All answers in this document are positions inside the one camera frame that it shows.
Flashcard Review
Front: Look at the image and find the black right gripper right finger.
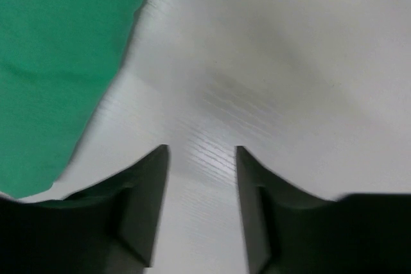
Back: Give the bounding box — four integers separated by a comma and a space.
236, 146, 410, 273

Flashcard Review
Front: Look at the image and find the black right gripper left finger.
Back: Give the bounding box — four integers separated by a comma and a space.
1, 144, 170, 273

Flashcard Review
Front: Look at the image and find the green tank top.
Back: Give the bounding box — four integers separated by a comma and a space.
1, 0, 144, 199

